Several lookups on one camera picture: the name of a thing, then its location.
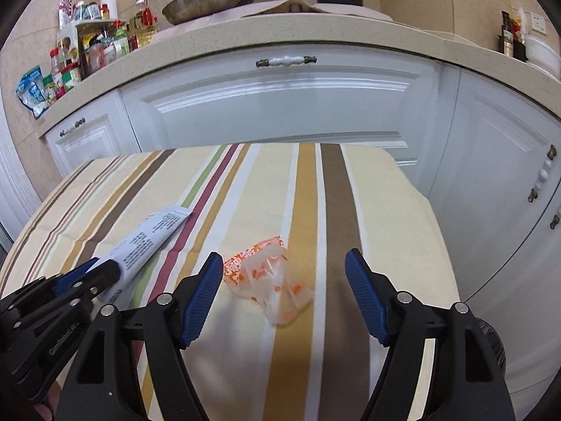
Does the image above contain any pink orange plastic wrapper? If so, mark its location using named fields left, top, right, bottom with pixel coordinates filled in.
left=223, top=236, right=314, bottom=326

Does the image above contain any white printed paper receipt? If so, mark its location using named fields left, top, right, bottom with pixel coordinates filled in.
left=91, top=205, right=193, bottom=303

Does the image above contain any black trash bin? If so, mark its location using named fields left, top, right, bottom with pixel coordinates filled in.
left=477, top=318, right=507, bottom=375

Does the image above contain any person left hand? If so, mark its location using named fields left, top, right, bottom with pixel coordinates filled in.
left=34, top=381, right=61, bottom=421

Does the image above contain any striped tablecloth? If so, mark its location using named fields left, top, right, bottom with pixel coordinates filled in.
left=1, top=143, right=459, bottom=420

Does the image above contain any blue snack packet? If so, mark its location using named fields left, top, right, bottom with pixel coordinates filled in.
left=15, top=66, right=48, bottom=119

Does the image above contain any spice rack with bottles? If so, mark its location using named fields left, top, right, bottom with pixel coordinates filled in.
left=43, top=0, right=129, bottom=101

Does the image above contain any cooking oil bottle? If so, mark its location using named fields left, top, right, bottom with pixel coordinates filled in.
left=127, top=0, right=158, bottom=51

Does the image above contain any paper towel roll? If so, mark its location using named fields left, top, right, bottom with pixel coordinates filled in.
left=100, top=0, right=119, bottom=19

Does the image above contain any dark sauce bottle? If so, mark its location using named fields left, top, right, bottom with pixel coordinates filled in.
left=500, top=12, right=513, bottom=58

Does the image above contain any steel wok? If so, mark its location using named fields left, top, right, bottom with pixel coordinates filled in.
left=162, top=0, right=255, bottom=26

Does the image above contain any white bowl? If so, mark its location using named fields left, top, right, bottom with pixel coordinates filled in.
left=525, top=35, right=560, bottom=79

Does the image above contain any small drawer handle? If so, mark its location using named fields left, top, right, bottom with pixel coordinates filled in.
left=59, top=118, right=86, bottom=138

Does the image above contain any right cabinet door handle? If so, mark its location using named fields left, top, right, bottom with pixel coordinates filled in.
left=549, top=212, right=561, bottom=230

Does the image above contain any cabinet door handle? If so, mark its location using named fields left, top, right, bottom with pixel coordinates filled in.
left=549, top=212, right=561, bottom=230
left=527, top=145, right=557, bottom=202

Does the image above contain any left cabinet door handle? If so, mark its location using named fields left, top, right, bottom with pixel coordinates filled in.
left=527, top=145, right=557, bottom=202

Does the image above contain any white drawer handle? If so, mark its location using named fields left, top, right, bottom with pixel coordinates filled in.
left=256, top=55, right=318, bottom=68

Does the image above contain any wall power socket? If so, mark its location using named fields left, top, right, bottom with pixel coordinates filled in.
left=530, top=12, right=547, bottom=35

